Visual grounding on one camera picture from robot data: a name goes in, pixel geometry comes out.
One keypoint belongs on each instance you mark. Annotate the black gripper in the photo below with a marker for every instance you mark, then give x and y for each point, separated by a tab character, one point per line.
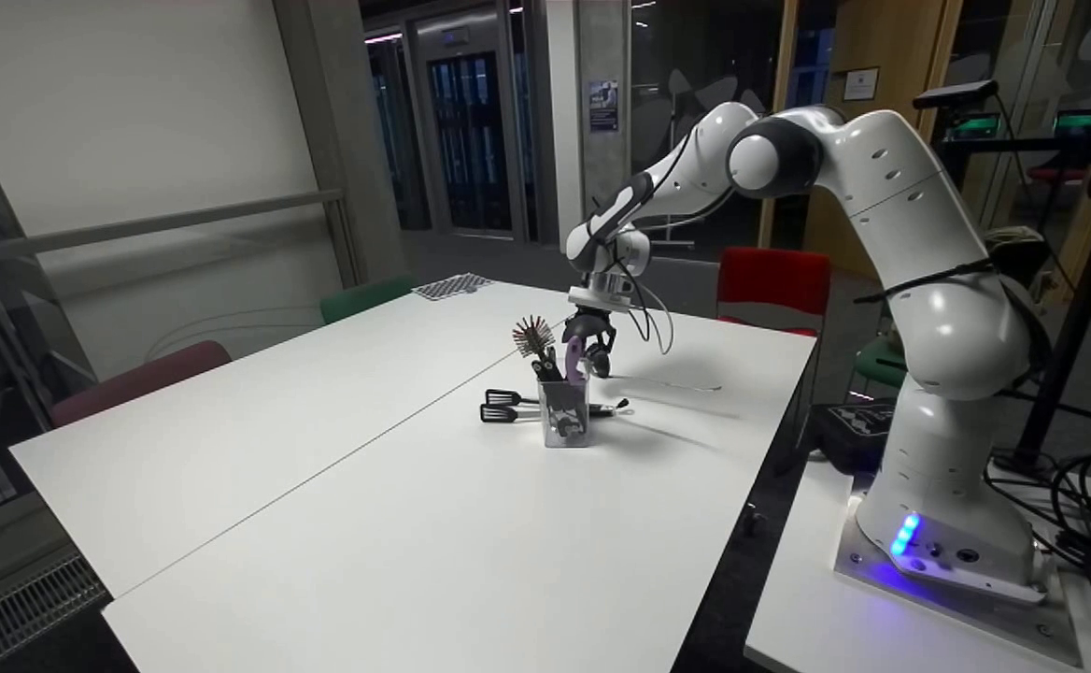
588	323

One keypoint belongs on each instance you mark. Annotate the black metal tongs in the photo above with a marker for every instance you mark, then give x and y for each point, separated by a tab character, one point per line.
503	406

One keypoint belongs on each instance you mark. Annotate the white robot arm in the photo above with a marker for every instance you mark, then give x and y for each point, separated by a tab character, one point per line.
930	323

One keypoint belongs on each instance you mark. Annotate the clear plastic utensil holder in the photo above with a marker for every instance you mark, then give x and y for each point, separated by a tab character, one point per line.
566	411

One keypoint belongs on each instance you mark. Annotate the dark red chair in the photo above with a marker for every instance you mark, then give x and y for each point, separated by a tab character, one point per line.
775	281
135	380

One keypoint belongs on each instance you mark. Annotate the green chair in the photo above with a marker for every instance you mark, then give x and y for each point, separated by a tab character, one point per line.
883	361
364	301

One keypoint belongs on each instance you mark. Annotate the glass door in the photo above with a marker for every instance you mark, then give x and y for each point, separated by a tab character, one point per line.
466	124

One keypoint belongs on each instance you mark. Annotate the black device with white print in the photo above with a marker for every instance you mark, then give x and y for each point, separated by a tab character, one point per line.
852	435

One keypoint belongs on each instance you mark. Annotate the grey metal railing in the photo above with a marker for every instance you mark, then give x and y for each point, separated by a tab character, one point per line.
135	230

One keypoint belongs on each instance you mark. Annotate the floor vent grille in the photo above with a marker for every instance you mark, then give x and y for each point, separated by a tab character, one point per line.
15	619

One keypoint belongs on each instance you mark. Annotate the black camera stand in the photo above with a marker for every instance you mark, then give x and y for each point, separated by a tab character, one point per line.
1089	301

